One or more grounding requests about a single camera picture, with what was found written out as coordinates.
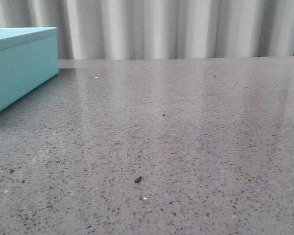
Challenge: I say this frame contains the light blue box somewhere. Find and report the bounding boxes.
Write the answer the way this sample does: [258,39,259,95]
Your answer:
[0,27,59,111]

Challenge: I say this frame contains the small black debris piece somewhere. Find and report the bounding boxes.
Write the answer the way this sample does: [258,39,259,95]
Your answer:
[134,176,142,183]

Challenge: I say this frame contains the grey pleated curtain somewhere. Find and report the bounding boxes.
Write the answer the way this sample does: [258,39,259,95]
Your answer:
[0,0,294,60]

